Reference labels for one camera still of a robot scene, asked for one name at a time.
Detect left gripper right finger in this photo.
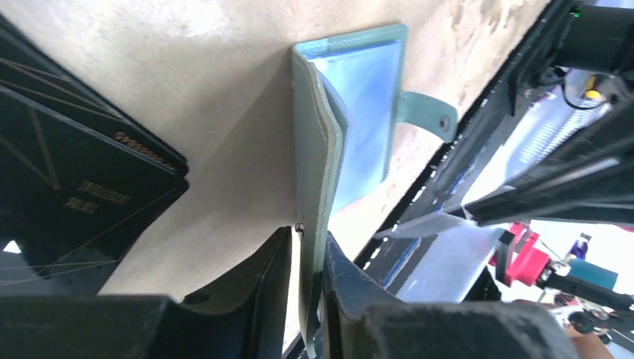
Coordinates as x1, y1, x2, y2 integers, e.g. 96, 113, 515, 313
321, 233, 404, 358

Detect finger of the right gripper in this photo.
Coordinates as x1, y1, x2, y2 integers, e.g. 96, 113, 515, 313
464, 116, 633, 226

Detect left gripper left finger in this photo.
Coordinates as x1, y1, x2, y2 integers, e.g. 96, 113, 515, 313
96, 227, 292, 358

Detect teal card holder wallet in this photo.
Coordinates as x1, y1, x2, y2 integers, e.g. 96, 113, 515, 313
291, 23, 458, 358

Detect black credit card stack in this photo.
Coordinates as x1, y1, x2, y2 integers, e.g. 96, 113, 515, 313
1, 19, 189, 296

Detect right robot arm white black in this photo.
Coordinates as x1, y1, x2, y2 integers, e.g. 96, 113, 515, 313
465, 6, 633, 225

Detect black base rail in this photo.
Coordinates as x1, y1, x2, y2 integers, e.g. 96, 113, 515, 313
354, 0, 580, 289

